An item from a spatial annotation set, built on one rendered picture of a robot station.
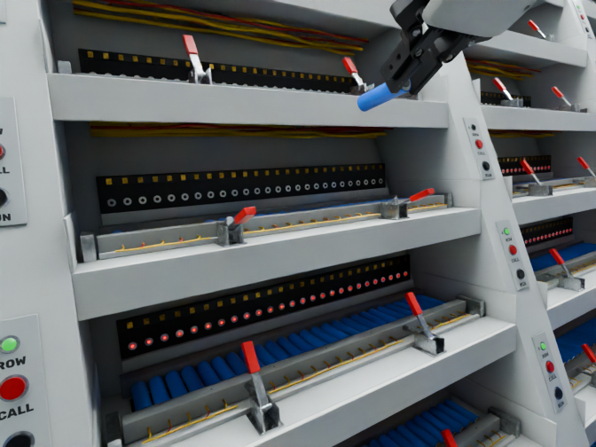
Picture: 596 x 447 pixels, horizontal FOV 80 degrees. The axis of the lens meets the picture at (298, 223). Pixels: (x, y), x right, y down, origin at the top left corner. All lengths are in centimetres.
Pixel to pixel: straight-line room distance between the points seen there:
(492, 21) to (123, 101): 36
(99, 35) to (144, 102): 30
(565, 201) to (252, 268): 73
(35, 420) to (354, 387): 33
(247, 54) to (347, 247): 47
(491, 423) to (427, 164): 47
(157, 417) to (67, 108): 34
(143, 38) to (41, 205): 43
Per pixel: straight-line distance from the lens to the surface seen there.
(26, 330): 38
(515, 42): 108
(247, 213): 35
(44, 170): 41
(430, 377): 56
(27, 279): 38
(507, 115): 89
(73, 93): 45
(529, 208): 83
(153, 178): 57
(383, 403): 51
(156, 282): 39
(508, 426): 77
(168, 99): 45
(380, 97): 40
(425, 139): 76
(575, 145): 138
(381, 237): 52
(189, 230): 44
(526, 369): 73
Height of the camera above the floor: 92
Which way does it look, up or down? 9 degrees up
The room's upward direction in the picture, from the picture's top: 13 degrees counter-clockwise
